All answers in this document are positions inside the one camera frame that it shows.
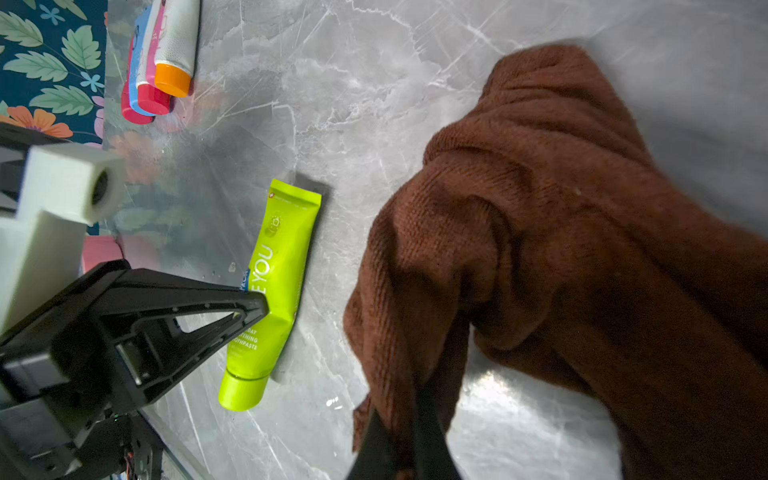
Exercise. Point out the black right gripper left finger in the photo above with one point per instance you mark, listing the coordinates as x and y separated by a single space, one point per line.
377 457

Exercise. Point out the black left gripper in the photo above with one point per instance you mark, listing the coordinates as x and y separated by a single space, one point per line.
77 370

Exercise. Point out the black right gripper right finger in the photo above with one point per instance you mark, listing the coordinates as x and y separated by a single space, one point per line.
432 458

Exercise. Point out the green Curaprox toothpaste tube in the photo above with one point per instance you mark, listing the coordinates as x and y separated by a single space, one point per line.
276 270

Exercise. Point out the brown cloth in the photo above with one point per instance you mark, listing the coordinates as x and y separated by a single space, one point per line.
540 228

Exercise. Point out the white tube orange cap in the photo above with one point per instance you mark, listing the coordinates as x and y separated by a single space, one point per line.
176 50

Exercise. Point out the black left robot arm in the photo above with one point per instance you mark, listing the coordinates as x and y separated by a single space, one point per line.
78 370

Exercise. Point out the red Curaprox toothpaste tube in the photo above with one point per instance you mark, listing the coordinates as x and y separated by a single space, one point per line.
128 113

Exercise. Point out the white tube red cap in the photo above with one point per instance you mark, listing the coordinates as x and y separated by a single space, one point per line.
147 26

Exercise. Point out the blue toothpaste tube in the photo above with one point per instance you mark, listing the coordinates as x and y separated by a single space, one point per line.
135 62

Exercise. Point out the pink round object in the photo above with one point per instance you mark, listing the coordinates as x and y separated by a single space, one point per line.
139 252

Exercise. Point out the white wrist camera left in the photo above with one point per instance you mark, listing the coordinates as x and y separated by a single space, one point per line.
65 187

